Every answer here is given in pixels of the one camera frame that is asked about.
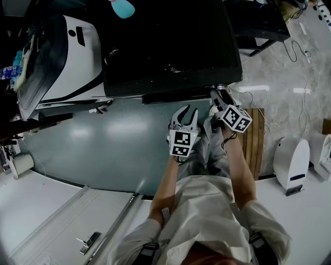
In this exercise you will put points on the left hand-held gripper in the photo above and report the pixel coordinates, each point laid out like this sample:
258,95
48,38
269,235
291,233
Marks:
182,142

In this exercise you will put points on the white boxy appliance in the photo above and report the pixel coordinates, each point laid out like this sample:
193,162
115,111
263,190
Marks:
323,155

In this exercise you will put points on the person's left forearm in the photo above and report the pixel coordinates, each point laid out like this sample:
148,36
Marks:
165,191

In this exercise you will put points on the person's right forearm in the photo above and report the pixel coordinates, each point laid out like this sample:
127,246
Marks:
240,168

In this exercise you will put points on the white and black cleaning machine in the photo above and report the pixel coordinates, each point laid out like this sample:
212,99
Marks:
77,64

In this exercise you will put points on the wooden slat platform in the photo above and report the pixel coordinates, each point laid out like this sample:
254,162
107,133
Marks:
254,145

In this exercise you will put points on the person's white shirt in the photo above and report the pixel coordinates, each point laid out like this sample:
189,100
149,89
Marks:
207,207

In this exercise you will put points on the black table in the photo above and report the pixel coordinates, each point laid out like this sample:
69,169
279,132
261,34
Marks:
258,23

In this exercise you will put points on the blue water bottle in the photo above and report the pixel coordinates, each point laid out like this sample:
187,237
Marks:
10,72

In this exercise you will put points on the black cabinet appliance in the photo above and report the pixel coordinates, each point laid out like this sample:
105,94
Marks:
168,38

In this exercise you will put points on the brown wooden beam structure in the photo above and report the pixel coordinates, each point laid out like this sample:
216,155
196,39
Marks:
31,129

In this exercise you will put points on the person's grey trousers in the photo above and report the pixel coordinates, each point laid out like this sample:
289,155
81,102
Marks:
214,155

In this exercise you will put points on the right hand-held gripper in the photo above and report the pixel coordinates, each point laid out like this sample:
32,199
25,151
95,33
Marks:
236,119

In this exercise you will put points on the teal spray bottle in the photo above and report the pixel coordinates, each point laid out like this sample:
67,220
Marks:
124,9

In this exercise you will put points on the white round bin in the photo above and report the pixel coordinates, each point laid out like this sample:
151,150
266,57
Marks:
23,163

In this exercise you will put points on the white dome-shaped appliance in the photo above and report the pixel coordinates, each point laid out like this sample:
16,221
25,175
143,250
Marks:
292,160

